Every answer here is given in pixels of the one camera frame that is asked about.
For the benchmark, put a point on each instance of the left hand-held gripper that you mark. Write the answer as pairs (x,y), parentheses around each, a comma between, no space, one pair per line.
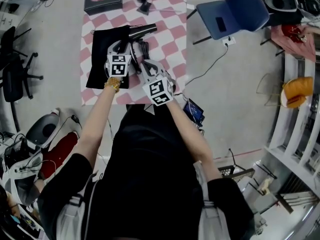
(117,66)

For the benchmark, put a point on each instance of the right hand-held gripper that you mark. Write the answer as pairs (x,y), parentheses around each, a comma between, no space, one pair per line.
(160,91)

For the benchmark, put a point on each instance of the black cloth bag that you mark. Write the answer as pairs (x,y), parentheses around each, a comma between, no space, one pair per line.
(100,54)

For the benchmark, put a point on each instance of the black hair dryer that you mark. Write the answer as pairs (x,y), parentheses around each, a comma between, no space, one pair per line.
(141,31)

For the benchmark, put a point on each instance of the person's left forearm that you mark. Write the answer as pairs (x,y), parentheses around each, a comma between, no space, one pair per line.
(92,124)

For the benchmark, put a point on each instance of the person's right forearm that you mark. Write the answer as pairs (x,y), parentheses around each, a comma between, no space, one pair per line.
(190,139)

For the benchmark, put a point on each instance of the pink white checkered tablecloth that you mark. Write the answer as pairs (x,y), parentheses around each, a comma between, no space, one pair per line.
(170,49)

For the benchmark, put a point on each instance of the black tissue box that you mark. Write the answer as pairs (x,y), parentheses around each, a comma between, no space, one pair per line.
(100,5)

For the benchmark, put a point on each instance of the small black stand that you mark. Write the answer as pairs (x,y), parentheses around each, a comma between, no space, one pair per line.
(144,7)

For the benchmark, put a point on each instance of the black tablet blue screen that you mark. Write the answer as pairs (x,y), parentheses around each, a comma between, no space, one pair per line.
(193,109)

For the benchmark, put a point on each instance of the thin pink rod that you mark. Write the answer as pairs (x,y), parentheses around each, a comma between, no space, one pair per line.
(167,9)

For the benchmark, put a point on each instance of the black phone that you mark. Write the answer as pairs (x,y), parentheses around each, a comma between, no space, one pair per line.
(221,24)

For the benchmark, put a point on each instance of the white power strip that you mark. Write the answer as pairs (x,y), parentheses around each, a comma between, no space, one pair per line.
(231,41)

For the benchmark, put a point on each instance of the person's black clothing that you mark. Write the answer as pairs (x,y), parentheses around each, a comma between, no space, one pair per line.
(150,171)

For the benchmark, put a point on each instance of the blue chair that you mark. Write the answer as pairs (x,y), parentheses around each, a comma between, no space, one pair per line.
(240,11)

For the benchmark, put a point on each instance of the white desk with drawers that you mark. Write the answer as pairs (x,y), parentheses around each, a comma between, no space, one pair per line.
(10,21)

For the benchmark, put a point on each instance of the red cloth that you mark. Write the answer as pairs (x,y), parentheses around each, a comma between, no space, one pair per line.
(60,149)

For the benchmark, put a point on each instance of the black mesh basket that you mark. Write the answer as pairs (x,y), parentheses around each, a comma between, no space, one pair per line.
(226,171)

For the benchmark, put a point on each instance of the white shelving rack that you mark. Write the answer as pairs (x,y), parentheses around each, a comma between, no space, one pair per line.
(287,69)

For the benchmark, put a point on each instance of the red round object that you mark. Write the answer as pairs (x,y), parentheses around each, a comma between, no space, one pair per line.
(290,34)

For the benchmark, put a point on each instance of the pink cloth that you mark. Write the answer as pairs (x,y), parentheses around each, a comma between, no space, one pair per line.
(295,50)

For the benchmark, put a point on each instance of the grey metal radiator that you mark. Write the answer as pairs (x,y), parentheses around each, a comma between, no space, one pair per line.
(300,191)

